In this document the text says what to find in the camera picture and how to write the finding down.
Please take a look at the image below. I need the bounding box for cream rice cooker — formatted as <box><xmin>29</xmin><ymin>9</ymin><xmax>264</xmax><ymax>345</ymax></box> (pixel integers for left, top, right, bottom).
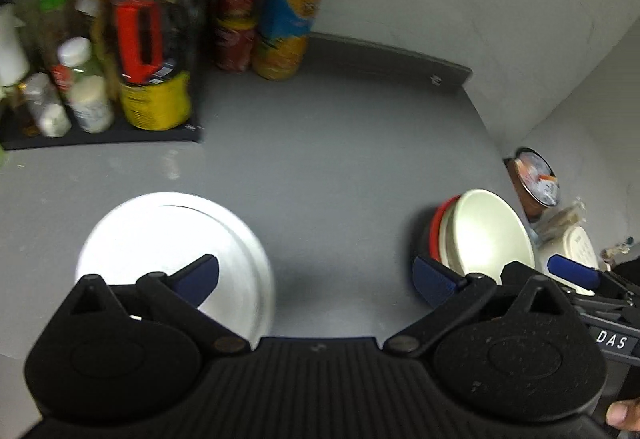
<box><xmin>536</xmin><ymin>225</ymin><xmax>599</xmax><ymax>274</ymax></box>

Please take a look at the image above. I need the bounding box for white cap seasoning jar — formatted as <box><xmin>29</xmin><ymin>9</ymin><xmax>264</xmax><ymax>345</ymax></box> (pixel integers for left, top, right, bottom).
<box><xmin>58</xmin><ymin>37</ymin><xmax>114</xmax><ymax>134</ymax></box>

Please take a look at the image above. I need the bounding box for large plate brown rim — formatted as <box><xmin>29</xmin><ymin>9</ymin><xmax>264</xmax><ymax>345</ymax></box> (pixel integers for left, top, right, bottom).
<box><xmin>75</xmin><ymin>192</ymin><xmax>276</xmax><ymax>346</ymax></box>

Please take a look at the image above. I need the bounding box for small white spice jar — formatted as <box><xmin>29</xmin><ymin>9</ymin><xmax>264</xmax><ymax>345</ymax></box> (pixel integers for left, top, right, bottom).
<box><xmin>24</xmin><ymin>73</ymin><xmax>72</xmax><ymax>138</ymax></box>

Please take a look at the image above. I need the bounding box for red label can stack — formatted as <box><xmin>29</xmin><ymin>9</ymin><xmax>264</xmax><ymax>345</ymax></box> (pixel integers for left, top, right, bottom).
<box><xmin>218</xmin><ymin>0</ymin><xmax>257</xmax><ymax>73</ymax></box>

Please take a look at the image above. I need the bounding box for red bowl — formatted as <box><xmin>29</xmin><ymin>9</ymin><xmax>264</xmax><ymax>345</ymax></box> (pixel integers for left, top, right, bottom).
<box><xmin>427</xmin><ymin>196</ymin><xmax>460</xmax><ymax>263</ymax></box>

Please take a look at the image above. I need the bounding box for black condiment rack tray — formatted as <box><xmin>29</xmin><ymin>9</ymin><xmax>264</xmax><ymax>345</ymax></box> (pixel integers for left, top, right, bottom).
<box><xmin>0</xmin><ymin>0</ymin><xmax>224</xmax><ymax>151</ymax></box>

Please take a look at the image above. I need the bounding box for green label sauce bottle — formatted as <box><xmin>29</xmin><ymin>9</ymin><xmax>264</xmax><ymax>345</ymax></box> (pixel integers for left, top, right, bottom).
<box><xmin>37</xmin><ymin>0</ymin><xmax>70</xmax><ymax>70</ymax></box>

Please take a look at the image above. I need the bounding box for chopsticks bundle in wrapper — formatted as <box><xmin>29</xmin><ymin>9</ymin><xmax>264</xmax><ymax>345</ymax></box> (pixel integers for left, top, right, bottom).
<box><xmin>533</xmin><ymin>198</ymin><xmax>586</xmax><ymax>244</ymax></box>

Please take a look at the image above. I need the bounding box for pale green large bowl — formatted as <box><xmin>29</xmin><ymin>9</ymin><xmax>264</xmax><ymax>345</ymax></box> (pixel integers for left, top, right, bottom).
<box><xmin>435</xmin><ymin>189</ymin><xmax>536</xmax><ymax>284</ymax></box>

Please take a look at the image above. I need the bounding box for person right hand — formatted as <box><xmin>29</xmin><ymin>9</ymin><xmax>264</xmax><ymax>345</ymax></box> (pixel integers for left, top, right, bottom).
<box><xmin>605</xmin><ymin>399</ymin><xmax>640</xmax><ymax>431</ymax></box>

